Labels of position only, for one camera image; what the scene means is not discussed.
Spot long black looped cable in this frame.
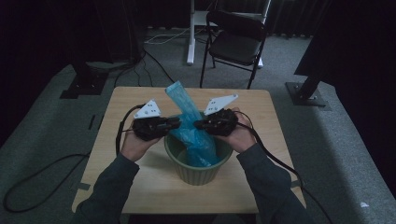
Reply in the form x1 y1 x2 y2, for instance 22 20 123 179
2 152 92 214

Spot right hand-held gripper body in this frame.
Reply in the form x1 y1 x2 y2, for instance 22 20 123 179
202 93 240 137

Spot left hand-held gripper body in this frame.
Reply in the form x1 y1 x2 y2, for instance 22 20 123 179
132 98 171 142

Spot thin black floor cables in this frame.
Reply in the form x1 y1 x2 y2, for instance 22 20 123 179
113 49 180 89

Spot dark curtain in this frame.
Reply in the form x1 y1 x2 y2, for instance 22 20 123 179
136 0 331 39

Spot black folding chair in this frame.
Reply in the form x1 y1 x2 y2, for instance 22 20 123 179
199 9 269 91

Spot person's left hand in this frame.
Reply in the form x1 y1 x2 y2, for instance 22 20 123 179
120 130 163 163

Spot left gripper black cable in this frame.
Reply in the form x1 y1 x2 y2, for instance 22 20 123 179
115 104 148 157

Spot person's right hand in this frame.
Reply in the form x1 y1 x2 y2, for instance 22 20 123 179
218 106 258 154

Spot green ribbed plastic bin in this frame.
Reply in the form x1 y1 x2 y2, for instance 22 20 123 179
163 133 233 187

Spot black stand with bolted base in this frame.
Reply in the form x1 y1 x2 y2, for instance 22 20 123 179
285 73 332 108

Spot black stand with square base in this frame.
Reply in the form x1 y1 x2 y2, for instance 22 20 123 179
59 60 110 100

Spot blue plastic bag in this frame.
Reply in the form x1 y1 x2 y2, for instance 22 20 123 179
164 80 220 168

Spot white cable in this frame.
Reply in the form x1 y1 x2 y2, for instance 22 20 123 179
143 27 191 46

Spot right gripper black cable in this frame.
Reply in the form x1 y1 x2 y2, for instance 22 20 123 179
235 112 334 224

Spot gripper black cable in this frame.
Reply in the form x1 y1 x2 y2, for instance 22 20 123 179
115 104 148 157
235 112 334 224

